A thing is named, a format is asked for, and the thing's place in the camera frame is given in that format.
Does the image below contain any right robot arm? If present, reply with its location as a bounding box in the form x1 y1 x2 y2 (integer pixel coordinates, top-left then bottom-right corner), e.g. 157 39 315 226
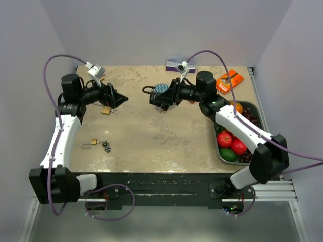
149 71 289 198

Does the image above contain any red apple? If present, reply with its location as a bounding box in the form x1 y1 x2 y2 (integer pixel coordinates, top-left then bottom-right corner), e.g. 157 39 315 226
230 139 247 155
217 133 233 148

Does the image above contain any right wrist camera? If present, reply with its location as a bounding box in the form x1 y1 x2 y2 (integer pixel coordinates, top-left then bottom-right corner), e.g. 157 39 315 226
175 60 190 81

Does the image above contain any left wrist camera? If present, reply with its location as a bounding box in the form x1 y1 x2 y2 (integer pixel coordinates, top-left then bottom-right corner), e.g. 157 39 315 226
85 62 105 82

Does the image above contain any orange box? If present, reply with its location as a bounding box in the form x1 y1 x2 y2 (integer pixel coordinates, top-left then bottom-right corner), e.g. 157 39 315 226
216 69 245 95

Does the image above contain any small brass padlock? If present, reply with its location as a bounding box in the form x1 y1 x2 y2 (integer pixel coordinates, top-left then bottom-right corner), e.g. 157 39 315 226
81 138 100 149

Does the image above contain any brass padlock with keys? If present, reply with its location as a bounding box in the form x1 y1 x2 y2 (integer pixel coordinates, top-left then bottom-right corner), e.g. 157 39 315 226
100 106 117 115

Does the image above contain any aluminium rail frame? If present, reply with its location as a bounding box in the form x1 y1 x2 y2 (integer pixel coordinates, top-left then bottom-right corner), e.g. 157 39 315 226
20 181 309 241

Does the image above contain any black padlock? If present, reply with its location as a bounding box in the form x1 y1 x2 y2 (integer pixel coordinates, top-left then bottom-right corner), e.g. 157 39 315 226
142 86 162 107

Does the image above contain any red apple left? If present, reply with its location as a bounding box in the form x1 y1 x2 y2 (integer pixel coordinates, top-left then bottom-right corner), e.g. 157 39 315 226
217 133 233 148

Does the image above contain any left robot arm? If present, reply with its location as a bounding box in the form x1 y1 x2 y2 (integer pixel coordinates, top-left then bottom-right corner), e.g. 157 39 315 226
29 74 128 204

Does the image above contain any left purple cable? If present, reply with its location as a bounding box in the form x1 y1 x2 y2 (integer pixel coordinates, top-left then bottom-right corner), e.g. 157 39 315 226
41 54 135 222

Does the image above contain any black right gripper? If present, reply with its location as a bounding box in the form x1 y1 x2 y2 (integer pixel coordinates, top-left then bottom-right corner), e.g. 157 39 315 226
155 77 204 106

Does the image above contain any black-headed key bunch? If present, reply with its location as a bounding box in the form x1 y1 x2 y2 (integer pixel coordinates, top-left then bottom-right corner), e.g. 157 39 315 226
157 104 170 114

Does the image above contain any green avocado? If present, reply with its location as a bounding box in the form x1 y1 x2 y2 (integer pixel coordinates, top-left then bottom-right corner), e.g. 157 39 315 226
219 148 237 162

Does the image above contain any blue zigzag pouch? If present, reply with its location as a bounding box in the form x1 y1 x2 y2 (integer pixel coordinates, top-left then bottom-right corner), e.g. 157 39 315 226
153 83 170 93

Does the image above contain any dark grapes bunch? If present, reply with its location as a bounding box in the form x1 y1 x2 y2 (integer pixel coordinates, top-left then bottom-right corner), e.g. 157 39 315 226
241 108 259 127

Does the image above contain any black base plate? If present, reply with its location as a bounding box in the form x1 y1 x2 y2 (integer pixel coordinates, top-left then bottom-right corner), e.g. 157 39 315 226
80 172 252 210

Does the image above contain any toy pineapple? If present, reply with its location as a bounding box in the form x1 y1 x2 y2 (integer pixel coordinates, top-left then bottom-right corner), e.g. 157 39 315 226
230 101 244 114

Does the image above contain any grey fruit tray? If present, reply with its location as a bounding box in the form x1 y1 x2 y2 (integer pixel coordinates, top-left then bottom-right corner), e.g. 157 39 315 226
214 101 263 165

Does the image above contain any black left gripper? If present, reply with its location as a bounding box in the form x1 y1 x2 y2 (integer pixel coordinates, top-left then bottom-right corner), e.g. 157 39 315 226
79 76 128 108

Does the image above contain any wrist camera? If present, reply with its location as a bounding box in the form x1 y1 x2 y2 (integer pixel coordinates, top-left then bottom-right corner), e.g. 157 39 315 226
175 60 190 81
85 62 105 82

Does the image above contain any purple white box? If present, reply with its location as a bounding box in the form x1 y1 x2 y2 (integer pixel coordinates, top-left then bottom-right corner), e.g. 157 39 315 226
165 60 196 73

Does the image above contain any red apple right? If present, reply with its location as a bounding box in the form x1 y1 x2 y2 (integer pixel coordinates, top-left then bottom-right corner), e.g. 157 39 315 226
230 139 247 155

